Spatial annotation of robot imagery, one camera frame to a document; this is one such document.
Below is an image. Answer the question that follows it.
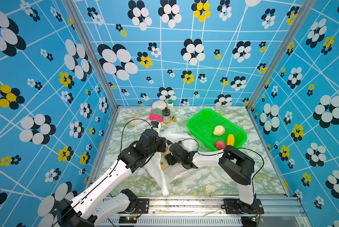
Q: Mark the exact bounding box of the white translucent plastic bag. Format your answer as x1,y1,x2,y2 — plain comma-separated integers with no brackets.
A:
144,123,198,196

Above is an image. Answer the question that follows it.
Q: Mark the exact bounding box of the green plastic basket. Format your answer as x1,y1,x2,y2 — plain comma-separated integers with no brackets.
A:
187,108,248,151

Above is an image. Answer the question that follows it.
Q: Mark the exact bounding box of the red textured fruit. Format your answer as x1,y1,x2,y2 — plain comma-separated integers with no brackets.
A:
215,141,226,150

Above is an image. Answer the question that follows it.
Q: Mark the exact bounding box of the pale round fruit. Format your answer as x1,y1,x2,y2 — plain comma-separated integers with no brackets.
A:
213,125,225,136

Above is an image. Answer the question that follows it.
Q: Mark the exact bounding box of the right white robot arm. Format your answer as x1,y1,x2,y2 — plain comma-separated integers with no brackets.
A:
165,143,256,206

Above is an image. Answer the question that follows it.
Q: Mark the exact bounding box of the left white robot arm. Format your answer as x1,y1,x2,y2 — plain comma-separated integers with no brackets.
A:
53,128,166,227

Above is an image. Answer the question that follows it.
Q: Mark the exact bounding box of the small yellow tree toy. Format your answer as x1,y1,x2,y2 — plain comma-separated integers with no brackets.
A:
171,115,177,122

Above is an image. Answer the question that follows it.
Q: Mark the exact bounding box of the pink green plush toy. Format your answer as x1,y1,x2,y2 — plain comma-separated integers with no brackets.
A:
149,108,163,123

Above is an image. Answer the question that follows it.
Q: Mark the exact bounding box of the clear jar black lid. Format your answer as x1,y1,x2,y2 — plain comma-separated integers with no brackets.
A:
162,107,170,124

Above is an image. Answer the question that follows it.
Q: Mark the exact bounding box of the white bottle green cap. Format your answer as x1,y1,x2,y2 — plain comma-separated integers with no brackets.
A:
167,99,174,113

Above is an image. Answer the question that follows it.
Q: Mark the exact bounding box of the white round plush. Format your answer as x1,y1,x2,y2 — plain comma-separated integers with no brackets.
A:
152,100,167,111

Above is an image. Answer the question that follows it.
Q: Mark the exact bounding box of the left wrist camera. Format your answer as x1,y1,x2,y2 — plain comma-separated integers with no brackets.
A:
151,121,161,134

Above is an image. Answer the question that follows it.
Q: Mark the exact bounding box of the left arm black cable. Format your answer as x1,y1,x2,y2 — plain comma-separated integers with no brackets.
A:
50,118,153,227

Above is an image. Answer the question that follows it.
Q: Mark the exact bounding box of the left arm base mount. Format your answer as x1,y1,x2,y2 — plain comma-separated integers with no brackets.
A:
119,198,150,215

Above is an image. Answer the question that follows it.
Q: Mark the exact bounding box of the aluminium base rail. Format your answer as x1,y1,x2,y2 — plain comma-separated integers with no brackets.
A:
64,194,312,227

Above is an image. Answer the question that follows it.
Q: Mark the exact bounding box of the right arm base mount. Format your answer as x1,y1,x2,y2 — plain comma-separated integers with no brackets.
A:
221,199,265,215

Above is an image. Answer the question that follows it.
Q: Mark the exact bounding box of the left aluminium corner post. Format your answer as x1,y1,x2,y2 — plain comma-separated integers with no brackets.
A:
62,0,119,110

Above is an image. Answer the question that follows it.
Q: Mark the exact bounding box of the aluminium corner post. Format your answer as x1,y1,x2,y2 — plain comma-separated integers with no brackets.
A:
62,0,119,110
246,0,318,110

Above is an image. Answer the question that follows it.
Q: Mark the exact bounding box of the right aluminium corner post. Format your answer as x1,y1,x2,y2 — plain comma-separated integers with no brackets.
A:
246,0,318,110

